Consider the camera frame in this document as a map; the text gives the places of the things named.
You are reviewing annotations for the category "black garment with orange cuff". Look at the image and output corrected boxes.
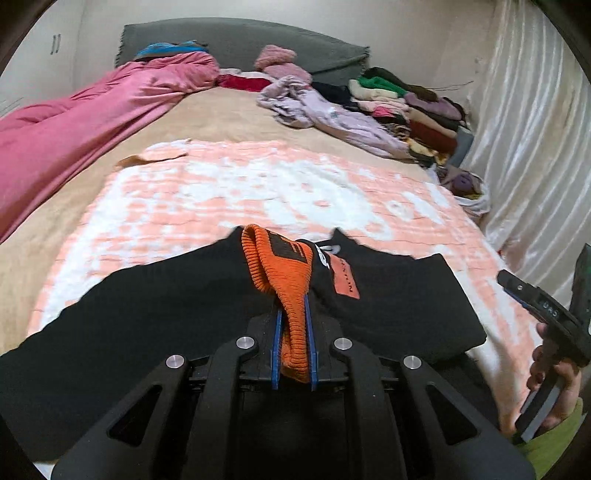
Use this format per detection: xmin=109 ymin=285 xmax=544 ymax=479
xmin=0 ymin=224 xmax=488 ymax=463

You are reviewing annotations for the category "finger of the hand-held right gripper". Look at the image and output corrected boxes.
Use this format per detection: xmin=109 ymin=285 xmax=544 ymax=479
xmin=496 ymin=270 xmax=583 ymax=334

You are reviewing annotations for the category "white bag of clothes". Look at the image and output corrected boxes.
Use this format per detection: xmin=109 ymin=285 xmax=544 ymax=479
xmin=436 ymin=165 xmax=493 ymax=219

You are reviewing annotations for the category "person's right forearm green sleeve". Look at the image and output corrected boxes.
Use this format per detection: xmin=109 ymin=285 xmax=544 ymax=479
xmin=522 ymin=399 xmax=591 ymax=479

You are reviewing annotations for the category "pink fluffy garment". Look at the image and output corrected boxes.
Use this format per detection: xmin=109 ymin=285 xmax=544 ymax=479
xmin=255 ymin=45 xmax=311 ymax=85

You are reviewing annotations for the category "lilac garment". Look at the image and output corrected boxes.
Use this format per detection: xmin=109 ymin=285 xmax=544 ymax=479
xmin=257 ymin=76 xmax=414 ymax=160

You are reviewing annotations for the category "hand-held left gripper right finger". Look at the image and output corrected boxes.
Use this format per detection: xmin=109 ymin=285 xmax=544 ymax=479
xmin=305 ymin=298 xmax=539 ymax=480

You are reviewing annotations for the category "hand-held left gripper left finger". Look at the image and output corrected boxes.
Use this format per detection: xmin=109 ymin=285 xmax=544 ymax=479
xmin=51 ymin=310 xmax=284 ymax=480

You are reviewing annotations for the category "blue cloth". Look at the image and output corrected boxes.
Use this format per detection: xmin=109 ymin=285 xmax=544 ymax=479
xmin=134 ymin=41 xmax=209 ymax=61

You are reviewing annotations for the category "red cloth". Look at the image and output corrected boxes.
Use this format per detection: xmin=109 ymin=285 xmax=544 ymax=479
xmin=217 ymin=74 xmax=274 ymax=94

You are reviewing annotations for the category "beige bed sheet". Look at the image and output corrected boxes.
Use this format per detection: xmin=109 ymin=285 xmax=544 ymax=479
xmin=0 ymin=85 xmax=439 ymax=357

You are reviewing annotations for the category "person's right hand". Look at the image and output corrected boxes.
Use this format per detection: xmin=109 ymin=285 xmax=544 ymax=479
xmin=526 ymin=323 xmax=585 ymax=435

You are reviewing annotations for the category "peach and white fleece blanket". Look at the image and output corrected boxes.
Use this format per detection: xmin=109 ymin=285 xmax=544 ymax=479
xmin=28 ymin=138 xmax=551 ymax=418

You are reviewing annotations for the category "white satin curtain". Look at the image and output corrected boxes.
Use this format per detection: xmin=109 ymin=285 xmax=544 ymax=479
xmin=462 ymin=0 xmax=591 ymax=303

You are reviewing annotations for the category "white wardrobe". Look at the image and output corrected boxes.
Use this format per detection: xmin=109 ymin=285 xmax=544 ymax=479
xmin=0 ymin=14 xmax=80 ymax=117

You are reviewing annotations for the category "pink duvet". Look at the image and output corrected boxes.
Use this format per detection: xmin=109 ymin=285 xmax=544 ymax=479
xmin=0 ymin=51 xmax=221 ymax=243

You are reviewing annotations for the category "pile of folded clothes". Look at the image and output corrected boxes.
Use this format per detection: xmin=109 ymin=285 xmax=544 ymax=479
xmin=314 ymin=67 xmax=472 ymax=168

